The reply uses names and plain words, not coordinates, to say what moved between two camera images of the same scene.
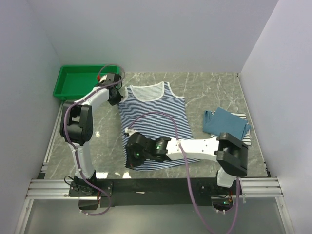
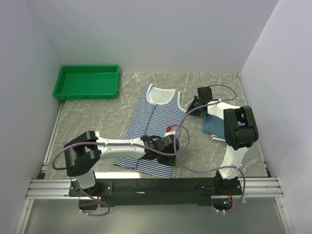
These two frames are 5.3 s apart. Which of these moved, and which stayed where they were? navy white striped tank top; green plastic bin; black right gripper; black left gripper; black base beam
Moved: black left gripper; black right gripper; navy white striped tank top
Stayed: black base beam; green plastic bin
